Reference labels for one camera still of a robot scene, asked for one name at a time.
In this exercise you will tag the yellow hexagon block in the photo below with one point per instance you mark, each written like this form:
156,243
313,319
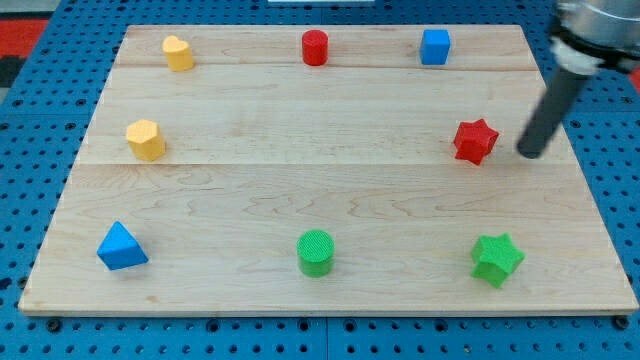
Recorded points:
145,140

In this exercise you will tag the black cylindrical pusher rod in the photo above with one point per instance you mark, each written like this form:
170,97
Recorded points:
554,105

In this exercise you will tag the green cylinder block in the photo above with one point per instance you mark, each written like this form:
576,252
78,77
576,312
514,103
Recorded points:
315,250

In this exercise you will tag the red cylinder block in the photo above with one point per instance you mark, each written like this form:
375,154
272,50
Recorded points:
315,47

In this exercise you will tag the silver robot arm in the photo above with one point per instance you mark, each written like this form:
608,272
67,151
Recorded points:
587,36

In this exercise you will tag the red star block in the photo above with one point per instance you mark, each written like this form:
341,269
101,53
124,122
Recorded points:
474,141

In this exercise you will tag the blue triangle block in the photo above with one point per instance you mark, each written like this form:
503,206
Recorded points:
119,249

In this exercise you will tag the yellow heart block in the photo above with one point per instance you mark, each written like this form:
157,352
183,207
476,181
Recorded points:
178,54

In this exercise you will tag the green star block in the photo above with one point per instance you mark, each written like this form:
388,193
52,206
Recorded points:
495,259

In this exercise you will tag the wooden board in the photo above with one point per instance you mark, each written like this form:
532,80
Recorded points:
261,148

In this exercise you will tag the blue cube block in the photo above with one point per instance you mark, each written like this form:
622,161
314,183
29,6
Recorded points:
435,46

